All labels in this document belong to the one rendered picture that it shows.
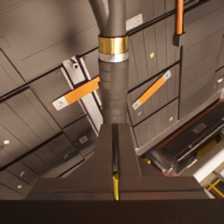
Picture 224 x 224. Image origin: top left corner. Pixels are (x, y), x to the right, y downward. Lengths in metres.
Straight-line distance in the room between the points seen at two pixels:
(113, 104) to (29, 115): 0.19
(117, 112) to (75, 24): 0.17
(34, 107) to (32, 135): 0.07
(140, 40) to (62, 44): 0.18
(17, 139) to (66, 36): 0.24
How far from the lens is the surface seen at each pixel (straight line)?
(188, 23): 0.50
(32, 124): 0.38
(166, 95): 0.56
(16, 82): 0.33
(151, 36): 0.43
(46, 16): 0.31
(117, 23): 0.22
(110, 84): 0.24
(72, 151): 0.47
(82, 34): 0.33
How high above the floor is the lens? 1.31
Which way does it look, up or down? 44 degrees down
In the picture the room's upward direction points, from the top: 136 degrees clockwise
